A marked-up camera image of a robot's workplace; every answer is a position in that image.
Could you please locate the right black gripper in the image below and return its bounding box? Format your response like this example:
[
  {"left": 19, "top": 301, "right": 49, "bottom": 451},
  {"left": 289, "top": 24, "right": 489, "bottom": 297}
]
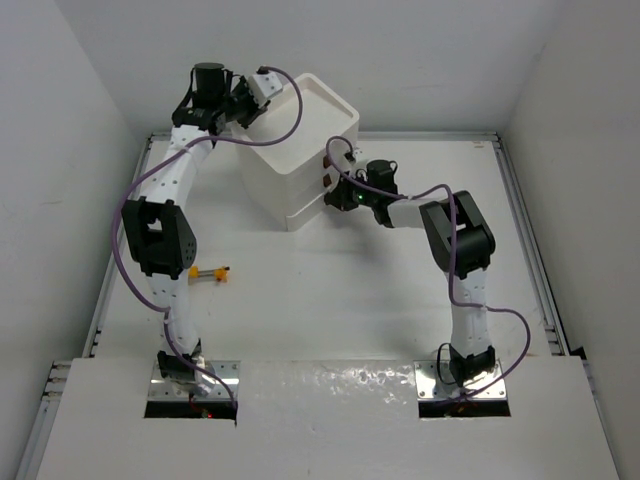
[{"left": 327, "top": 170, "right": 379, "bottom": 212}]

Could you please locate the white drawer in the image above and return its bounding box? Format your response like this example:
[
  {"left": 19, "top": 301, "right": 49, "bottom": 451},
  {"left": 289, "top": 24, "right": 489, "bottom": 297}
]
[
  {"left": 284, "top": 172, "right": 335, "bottom": 216},
  {"left": 285, "top": 196, "right": 325, "bottom": 232}
]

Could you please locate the white bottom drawer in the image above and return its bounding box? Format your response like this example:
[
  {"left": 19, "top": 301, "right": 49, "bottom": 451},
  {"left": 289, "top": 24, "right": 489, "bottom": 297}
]
[{"left": 285, "top": 196, "right": 325, "bottom": 232}]

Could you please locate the white drawer cabinet box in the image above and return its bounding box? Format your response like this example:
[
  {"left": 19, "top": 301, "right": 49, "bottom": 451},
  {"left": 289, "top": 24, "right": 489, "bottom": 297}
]
[{"left": 236, "top": 73, "right": 360, "bottom": 230}]

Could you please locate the yellow clamp tool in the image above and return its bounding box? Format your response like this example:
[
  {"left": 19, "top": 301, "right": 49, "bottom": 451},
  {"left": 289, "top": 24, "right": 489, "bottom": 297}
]
[{"left": 188, "top": 266, "right": 230, "bottom": 284}]

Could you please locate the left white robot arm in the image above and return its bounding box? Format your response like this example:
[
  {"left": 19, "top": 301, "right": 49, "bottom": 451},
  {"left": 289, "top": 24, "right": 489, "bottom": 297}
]
[{"left": 120, "top": 63, "right": 282, "bottom": 391}]

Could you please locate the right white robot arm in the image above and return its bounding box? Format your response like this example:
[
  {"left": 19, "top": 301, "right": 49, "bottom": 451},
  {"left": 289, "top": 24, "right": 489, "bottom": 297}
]
[{"left": 324, "top": 159, "right": 496, "bottom": 388}]

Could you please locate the white front cover board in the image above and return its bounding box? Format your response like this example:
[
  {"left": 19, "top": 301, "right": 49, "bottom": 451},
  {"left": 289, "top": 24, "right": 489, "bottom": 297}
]
[{"left": 38, "top": 357, "right": 617, "bottom": 479}]

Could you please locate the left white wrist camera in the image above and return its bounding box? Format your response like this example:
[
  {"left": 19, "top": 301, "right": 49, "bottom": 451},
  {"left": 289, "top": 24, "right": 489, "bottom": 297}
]
[{"left": 247, "top": 71, "right": 283, "bottom": 107}]

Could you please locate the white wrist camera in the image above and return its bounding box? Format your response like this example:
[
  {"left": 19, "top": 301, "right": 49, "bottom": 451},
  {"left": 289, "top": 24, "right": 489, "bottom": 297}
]
[
  {"left": 247, "top": 71, "right": 283, "bottom": 107},
  {"left": 343, "top": 147, "right": 365, "bottom": 169}
]

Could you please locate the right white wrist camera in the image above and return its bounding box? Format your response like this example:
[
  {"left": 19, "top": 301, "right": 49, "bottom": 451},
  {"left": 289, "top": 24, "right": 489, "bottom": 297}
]
[{"left": 343, "top": 147, "right": 365, "bottom": 169}]

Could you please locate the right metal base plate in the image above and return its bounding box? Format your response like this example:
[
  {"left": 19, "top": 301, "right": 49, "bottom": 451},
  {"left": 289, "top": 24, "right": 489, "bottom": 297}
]
[{"left": 414, "top": 360, "right": 508, "bottom": 402}]

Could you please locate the metal base plate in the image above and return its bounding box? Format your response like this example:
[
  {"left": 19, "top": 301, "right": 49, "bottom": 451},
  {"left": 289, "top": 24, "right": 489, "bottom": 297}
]
[
  {"left": 414, "top": 360, "right": 508, "bottom": 402},
  {"left": 147, "top": 360, "right": 241, "bottom": 402}
]

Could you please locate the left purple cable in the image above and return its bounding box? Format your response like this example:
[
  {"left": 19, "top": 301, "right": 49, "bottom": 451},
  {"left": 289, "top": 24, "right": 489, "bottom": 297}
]
[{"left": 110, "top": 64, "right": 304, "bottom": 416}]

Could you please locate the purple cable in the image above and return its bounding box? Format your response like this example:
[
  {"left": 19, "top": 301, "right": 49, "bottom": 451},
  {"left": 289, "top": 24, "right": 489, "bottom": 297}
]
[
  {"left": 110, "top": 64, "right": 304, "bottom": 416},
  {"left": 325, "top": 137, "right": 531, "bottom": 406}
]

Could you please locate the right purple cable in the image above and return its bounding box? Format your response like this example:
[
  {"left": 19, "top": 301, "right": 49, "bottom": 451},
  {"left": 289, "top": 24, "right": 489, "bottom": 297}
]
[{"left": 325, "top": 137, "right": 531, "bottom": 406}]

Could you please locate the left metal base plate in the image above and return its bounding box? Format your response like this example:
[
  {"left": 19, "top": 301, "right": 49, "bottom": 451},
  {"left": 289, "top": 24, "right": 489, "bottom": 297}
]
[{"left": 147, "top": 360, "right": 241, "bottom": 402}]

